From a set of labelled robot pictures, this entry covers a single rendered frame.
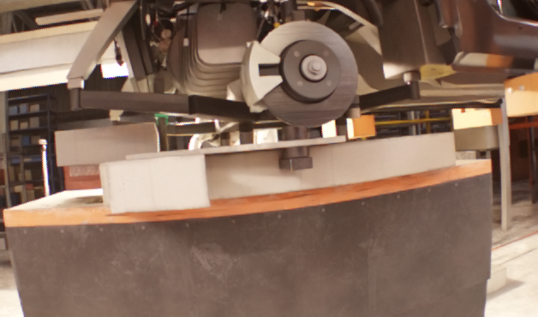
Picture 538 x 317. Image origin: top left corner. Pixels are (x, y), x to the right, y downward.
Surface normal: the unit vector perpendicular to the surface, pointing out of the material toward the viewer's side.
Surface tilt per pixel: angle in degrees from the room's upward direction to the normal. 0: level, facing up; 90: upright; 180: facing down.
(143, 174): 90
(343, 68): 90
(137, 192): 90
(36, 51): 90
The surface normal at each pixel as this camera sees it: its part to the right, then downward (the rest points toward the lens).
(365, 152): 0.26, -0.05
